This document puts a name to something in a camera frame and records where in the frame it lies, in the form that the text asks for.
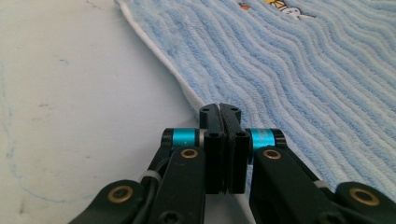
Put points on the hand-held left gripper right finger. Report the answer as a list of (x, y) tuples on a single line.
[(238, 161)]

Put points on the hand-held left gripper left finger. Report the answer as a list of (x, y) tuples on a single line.
[(213, 155)]

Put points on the light blue striped towel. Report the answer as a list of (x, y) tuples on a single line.
[(280, 77)]

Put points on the white foam mat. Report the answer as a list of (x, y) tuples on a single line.
[(77, 77)]

